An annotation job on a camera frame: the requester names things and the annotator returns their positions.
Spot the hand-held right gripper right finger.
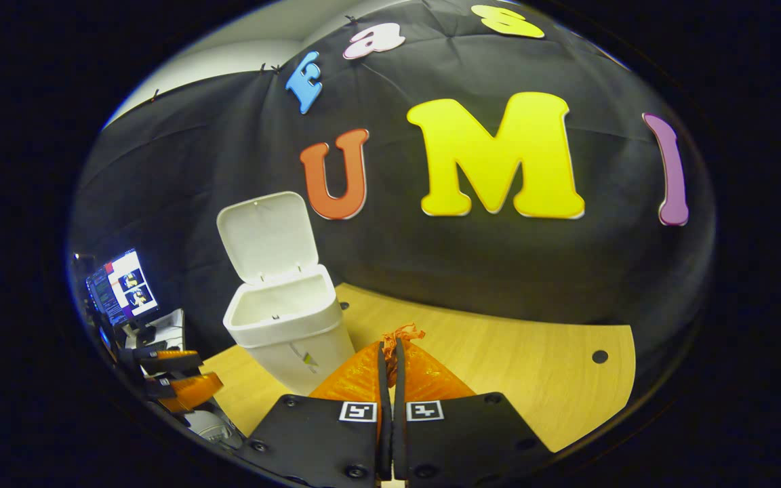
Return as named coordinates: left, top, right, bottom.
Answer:
left=392, top=337, right=555, bottom=488

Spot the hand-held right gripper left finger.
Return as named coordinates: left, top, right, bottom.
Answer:
left=233, top=339, right=393, bottom=488

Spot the orange paper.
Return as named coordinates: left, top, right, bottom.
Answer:
left=381, top=323, right=427, bottom=388

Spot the white desktop garbage bin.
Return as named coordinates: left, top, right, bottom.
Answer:
left=216, top=190, right=357, bottom=397

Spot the computer monitor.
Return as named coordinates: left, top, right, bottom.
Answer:
left=84, top=247, right=161, bottom=328

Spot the black backdrop cloth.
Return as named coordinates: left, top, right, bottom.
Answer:
left=68, top=0, right=717, bottom=353

